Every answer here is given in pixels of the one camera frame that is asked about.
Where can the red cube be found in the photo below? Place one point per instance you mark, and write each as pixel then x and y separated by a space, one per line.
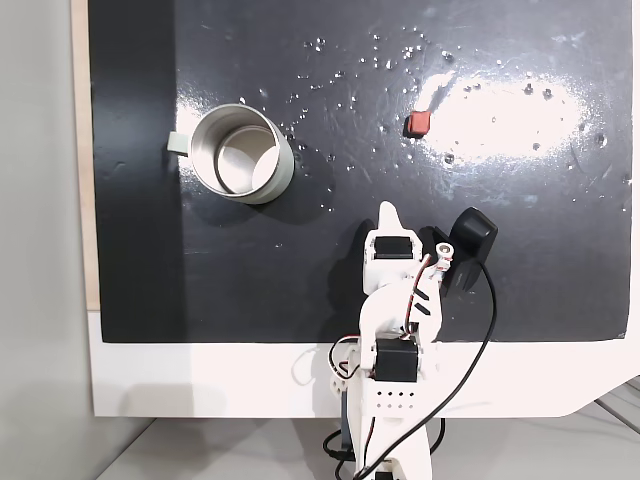
pixel 418 125

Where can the black camera box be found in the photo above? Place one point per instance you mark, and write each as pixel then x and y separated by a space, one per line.
pixel 472 235

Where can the black table mat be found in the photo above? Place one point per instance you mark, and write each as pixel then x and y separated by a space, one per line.
pixel 250 280

